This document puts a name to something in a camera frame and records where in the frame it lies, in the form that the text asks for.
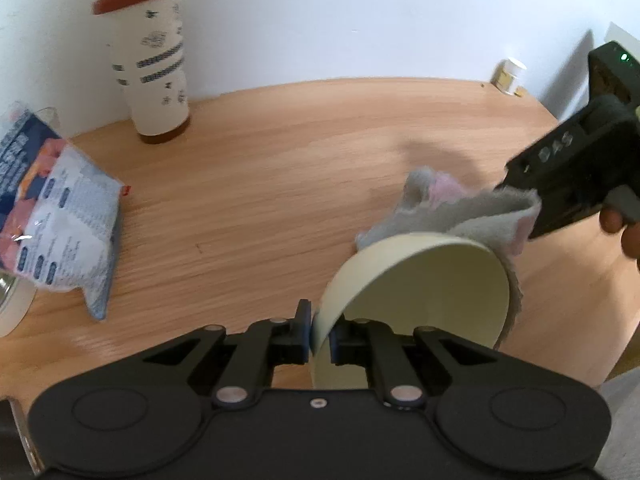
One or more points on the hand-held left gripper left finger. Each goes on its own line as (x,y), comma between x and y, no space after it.
(304,332)

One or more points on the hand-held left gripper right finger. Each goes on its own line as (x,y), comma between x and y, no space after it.
(346,341)

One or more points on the cream bowl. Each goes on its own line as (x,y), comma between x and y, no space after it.
(425,300)

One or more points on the pink and grey cloth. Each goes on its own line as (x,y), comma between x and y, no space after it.
(475,215)

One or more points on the person's right hand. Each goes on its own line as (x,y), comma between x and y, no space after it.
(627,235)

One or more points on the small white jar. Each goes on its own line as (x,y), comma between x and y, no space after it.
(510,76)

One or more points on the light garment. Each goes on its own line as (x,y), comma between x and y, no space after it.
(622,425)

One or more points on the blue and white plastic packet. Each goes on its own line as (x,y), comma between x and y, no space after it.
(65,220)

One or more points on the white tumbler with red lid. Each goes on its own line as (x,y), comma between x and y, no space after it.
(155,70)

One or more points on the clear plastic cup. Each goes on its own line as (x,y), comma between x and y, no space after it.
(50,119)

